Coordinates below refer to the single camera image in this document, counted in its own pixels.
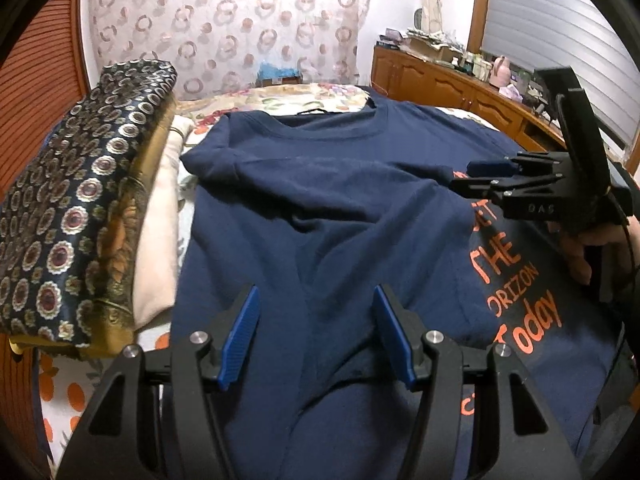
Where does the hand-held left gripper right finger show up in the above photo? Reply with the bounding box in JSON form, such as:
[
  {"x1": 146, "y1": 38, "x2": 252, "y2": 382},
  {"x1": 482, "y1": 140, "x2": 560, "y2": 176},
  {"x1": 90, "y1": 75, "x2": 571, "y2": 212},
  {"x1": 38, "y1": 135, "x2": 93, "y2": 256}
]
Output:
[{"x1": 372, "y1": 284, "x2": 583, "y2": 480}]

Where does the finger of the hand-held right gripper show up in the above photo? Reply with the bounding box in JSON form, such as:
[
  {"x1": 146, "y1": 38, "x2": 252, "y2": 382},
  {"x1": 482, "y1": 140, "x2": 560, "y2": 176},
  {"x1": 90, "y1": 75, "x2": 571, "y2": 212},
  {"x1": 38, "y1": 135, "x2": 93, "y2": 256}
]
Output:
[
  {"x1": 447, "y1": 172, "x2": 561, "y2": 206},
  {"x1": 465, "y1": 152, "x2": 568, "y2": 181}
]

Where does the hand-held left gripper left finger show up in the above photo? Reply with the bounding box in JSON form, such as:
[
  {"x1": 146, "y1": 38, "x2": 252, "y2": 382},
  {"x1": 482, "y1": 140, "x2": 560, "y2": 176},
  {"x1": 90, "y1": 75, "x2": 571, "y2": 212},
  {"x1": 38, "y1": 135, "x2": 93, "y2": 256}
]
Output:
[{"x1": 57, "y1": 285, "x2": 261, "y2": 480}]

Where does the navy T-shirt with orange print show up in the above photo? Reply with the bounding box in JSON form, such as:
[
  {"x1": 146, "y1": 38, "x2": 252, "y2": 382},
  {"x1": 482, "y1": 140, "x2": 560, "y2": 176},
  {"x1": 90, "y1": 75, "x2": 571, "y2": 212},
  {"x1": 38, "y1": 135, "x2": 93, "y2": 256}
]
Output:
[{"x1": 162, "y1": 85, "x2": 626, "y2": 480}]

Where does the person's right hand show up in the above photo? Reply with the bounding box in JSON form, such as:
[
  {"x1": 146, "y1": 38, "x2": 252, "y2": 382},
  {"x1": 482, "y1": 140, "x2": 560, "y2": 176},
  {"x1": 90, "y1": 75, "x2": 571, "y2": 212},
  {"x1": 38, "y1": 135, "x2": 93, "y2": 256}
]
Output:
[{"x1": 557, "y1": 232, "x2": 597, "y2": 288}]

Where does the black desk clutter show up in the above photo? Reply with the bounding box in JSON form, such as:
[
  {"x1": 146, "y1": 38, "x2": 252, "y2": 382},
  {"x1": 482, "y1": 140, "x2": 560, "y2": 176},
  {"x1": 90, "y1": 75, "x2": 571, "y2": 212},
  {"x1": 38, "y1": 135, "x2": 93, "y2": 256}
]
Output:
[{"x1": 520, "y1": 67, "x2": 566, "y2": 123}]

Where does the wooden side cabinet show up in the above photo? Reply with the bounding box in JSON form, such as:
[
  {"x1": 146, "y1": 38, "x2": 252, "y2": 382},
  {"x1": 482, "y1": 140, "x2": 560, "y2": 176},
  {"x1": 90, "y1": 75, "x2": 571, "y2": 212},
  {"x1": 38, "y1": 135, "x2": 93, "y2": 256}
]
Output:
[{"x1": 371, "y1": 44, "x2": 626, "y2": 166}]

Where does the pink bottle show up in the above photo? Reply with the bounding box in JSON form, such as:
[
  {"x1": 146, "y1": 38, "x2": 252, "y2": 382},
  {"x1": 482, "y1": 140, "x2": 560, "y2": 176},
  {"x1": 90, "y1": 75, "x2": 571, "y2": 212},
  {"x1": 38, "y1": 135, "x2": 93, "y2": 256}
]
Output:
[{"x1": 489, "y1": 55, "x2": 512, "y2": 87}]

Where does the row of small bottles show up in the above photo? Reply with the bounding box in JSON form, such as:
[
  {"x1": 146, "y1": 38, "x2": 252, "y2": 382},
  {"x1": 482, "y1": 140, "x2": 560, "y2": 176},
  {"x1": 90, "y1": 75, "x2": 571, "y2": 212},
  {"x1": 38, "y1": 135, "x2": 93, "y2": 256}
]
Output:
[{"x1": 452, "y1": 50, "x2": 490, "y2": 80}]

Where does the pile of papers and boxes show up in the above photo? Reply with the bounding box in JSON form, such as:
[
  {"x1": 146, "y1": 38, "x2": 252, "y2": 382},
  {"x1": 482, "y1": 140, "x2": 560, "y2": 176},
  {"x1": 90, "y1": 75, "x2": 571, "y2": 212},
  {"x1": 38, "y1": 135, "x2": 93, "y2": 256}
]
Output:
[{"x1": 375, "y1": 25, "x2": 468, "y2": 63}]

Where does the grey window blind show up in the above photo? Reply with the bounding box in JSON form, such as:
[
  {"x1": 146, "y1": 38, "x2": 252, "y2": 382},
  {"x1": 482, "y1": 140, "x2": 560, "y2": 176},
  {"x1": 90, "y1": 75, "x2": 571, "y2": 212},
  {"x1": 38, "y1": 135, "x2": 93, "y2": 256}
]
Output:
[{"x1": 480, "y1": 0, "x2": 640, "y2": 146}]

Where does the golden folded blanket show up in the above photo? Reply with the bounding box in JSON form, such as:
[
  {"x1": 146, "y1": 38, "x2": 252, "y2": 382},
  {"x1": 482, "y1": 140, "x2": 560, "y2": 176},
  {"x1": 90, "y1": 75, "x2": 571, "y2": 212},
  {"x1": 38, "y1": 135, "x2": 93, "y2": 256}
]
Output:
[{"x1": 7, "y1": 95, "x2": 176, "y2": 361}]

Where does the beige floral fleece blanket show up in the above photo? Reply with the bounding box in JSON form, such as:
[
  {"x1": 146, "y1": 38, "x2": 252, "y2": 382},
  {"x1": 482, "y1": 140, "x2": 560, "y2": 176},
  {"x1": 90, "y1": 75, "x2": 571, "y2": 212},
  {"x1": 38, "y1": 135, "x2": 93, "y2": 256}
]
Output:
[{"x1": 172, "y1": 81, "x2": 496, "y2": 133}]

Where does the orange fruit print bedsheet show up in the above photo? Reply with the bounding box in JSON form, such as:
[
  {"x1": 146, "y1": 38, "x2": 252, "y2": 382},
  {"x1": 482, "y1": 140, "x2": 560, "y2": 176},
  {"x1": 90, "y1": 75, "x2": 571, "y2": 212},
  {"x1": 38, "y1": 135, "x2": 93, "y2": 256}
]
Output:
[{"x1": 30, "y1": 160, "x2": 198, "y2": 480}]

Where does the person's dark clothing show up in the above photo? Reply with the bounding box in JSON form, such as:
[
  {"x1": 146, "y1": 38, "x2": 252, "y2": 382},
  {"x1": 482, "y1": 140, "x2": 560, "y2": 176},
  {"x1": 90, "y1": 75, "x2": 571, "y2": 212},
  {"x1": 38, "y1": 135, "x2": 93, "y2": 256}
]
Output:
[{"x1": 590, "y1": 270, "x2": 640, "y2": 480}]

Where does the navy medallion patterned folded blanket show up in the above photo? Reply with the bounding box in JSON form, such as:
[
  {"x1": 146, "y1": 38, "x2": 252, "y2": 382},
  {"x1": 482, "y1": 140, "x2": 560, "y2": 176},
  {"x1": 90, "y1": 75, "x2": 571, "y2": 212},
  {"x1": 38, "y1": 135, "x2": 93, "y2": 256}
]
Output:
[{"x1": 0, "y1": 59, "x2": 178, "y2": 348}]

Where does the blue bundle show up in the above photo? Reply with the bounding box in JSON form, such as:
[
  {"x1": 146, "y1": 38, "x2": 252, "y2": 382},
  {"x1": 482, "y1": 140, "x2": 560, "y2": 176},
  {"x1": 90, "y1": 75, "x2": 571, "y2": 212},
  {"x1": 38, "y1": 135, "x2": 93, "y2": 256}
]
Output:
[{"x1": 256, "y1": 62, "x2": 301, "y2": 86}]

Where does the circle patterned headboard cloth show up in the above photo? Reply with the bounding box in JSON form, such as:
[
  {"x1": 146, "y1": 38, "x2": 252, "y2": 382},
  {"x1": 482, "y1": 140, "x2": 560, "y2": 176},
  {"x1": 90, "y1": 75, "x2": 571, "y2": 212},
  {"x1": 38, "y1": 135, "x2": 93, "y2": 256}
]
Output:
[{"x1": 87, "y1": 0, "x2": 373, "y2": 101}]

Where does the wooden louvered wardrobe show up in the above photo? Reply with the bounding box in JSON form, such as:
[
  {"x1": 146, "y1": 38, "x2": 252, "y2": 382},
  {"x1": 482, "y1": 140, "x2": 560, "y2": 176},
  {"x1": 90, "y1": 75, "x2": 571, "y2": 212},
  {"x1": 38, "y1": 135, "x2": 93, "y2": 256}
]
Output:
[{"x1": 0, "y1": 0, "x2": 93, "y2": 480}]

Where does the wooden window frame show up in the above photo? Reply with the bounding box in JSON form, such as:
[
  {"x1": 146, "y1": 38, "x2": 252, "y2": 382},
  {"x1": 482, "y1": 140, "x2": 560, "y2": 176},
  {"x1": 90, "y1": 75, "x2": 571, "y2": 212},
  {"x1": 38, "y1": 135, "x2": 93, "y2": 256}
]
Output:
[{"x1": 467, "y1": 0, "x2": 493, "y2": 56}]

